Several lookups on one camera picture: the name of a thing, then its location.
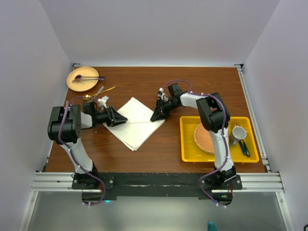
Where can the yellow plastic tray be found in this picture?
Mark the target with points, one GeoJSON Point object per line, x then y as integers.
{"type": "Point", "coordinates": [190, 152]}

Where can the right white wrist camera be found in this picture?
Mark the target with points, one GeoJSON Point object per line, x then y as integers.
{"type": "Point", "coordinates": [162, 95]}

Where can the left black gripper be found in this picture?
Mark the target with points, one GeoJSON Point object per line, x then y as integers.
{"type": "Point", "coordinates": [113, 118]}

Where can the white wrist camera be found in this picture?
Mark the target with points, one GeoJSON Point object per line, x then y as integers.
{"type": "Point", "coordinates": [103, 101]}
{"type": "Point", "coordinates": [162, 95]}

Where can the gold spoon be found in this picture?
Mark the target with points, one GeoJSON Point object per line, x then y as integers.
{"type": "Point", "coordinates": [89, 97]}

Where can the white cloth napkin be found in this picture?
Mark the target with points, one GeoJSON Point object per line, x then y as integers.
{"type": "Point", "coordinates": [138, 127]}

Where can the silver fork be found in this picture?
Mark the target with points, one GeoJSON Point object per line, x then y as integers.
{"type": "Point", "coordinates": [100, 90]}

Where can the aluminium rail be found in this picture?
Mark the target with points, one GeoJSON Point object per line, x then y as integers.
{"type": "Point", "coordinates": [259, 140]}
{"type": "Point", "coordinates": [251, 182]}

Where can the woven wicker basket plate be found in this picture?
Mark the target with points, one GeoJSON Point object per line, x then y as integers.
{"type": "Point", "coordinates": [203, 139]}

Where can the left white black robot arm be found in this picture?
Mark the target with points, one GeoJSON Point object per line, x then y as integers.
{"type": "Point", "coordinates": [65, 128]}

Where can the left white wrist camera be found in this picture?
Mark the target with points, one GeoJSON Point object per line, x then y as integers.
{"type": "Point", "coordinates": [103, 101]}

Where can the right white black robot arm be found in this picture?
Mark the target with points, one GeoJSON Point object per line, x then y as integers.
{"type": "Point", "coordinates": [214, 117]}

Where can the aluminium front rail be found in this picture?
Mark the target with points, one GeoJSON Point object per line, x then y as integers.
{"type": "Point", "coordinates": [251, 182]}

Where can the teal cloth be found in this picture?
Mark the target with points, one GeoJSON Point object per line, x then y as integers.
{"type": "Point", "coordinates": [211, 226]}

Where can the aluminium right side rail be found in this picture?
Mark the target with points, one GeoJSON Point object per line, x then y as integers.
{"type": "Point", "coordinates": [259, 140]}

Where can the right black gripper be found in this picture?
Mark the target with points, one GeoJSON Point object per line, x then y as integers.
{"type": "Point", "coordinates": [160, 112]}

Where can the beige round plate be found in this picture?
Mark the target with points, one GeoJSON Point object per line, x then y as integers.
{"type": "Point", "coordinates": [84, 85]}

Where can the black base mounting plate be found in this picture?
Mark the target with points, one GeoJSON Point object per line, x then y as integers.
{"type": "Point", "coordinates": [155, 185]}

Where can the grey ceramic mug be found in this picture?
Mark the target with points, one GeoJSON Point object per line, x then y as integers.
{"type": "Point", "coordinates": [237, 134]}

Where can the green handled snips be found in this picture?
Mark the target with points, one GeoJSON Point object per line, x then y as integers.
{"type": "Point", "coordinates": [244, 148]}

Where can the purple spoon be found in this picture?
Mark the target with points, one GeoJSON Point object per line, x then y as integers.
{"type": "Point", "coordinates": [77, 79]}

